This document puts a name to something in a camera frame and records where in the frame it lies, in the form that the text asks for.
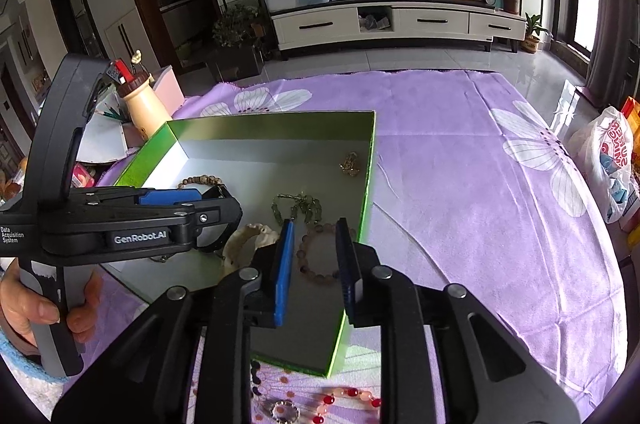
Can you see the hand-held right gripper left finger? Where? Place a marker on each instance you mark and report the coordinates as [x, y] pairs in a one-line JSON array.
[[282, 274]]

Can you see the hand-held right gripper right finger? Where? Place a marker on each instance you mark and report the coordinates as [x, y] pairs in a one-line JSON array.
[[346, 274]]

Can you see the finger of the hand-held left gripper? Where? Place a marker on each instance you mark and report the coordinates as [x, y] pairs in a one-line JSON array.
[[167, 197], [200, 220]]

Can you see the green cardboard box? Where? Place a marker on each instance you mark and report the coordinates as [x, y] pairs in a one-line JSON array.
[[250, 126]]

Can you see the gold pendant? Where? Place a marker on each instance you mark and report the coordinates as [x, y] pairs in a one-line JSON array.
[[350, 164]]

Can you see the person's left hand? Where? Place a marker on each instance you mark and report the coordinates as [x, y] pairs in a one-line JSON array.
[[30, 309]]

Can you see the white paper sheet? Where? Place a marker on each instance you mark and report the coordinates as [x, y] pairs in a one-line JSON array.
[[100, 143]]

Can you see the pen holder with pens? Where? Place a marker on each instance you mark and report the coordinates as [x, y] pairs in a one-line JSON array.
[[112, 108]]

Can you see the yellow bear bottle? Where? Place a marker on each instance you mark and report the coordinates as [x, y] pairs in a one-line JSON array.
[[142, 113]]

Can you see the pink box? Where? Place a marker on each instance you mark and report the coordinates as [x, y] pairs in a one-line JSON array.
[[167, 91]]

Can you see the purple floral cloth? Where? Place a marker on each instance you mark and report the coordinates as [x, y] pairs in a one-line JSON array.
[[475, 229]]

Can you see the bushy dark plant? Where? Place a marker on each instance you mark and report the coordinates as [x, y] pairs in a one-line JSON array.
[[235, 26]]

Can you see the white tv cabinet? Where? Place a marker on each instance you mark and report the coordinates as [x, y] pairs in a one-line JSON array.
[[320, 26]]

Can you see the white red-print plastic bag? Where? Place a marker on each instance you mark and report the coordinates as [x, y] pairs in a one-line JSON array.
[[602, 153]]

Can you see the small potted plant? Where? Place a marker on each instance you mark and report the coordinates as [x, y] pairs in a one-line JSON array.
[[532, 36]]

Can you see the orange paper bag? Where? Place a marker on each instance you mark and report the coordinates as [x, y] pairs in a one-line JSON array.
[[631, 111]]

